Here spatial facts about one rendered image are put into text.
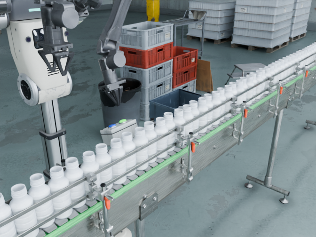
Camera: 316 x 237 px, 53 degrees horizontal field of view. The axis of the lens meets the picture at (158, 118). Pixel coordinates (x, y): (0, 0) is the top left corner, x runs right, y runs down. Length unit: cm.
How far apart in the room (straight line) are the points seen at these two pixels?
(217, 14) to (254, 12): 103
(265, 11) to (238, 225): 596
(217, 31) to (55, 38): 761
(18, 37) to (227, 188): 206
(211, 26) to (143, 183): 756
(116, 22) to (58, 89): 48
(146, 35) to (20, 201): 292
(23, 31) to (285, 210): 222
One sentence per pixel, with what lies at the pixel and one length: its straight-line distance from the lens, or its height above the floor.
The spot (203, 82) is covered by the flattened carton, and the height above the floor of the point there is 14.
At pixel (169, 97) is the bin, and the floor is 91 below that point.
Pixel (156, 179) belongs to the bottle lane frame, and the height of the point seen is 94.
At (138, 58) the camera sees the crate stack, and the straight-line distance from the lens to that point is 378.
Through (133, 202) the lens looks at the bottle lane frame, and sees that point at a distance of 123.
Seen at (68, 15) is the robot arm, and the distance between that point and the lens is 97.
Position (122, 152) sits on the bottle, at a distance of 111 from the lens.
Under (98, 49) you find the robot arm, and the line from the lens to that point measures 133.
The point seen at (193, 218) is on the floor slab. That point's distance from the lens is 254.
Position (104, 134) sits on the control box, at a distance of 132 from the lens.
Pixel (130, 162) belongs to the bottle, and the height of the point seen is 106.
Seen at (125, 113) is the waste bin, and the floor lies 40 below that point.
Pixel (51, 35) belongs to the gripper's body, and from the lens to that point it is 103.
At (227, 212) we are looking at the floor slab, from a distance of 263.
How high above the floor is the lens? 169
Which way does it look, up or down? 25 degrees down
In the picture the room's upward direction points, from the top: straight up
